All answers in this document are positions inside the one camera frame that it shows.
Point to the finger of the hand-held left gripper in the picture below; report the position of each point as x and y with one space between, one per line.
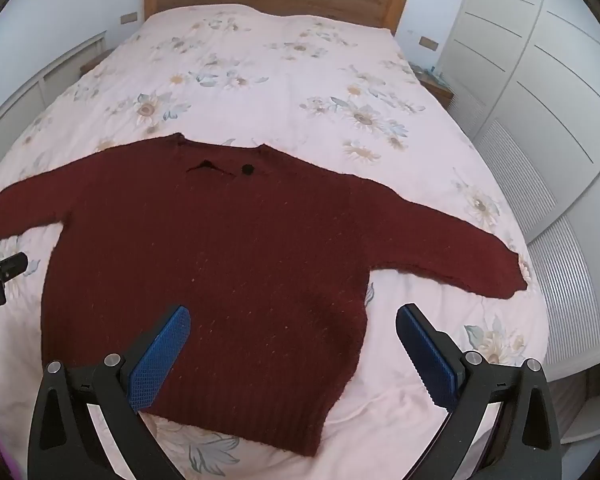
10 265

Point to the white low cabinet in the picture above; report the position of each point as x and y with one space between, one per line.
45 75

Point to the white wardrobe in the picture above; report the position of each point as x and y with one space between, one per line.
530 60

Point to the bed with floral duvet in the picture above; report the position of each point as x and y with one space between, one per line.
280 85

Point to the dark red knit sweater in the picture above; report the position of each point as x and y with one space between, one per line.
205 260

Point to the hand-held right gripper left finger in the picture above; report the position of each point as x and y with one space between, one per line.
160 355

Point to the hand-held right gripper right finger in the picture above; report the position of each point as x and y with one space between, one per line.
425 355

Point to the beige wall switch plate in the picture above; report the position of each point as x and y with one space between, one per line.
129 17
428 43

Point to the wooden nightstand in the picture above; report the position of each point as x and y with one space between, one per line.
440 87
92 64

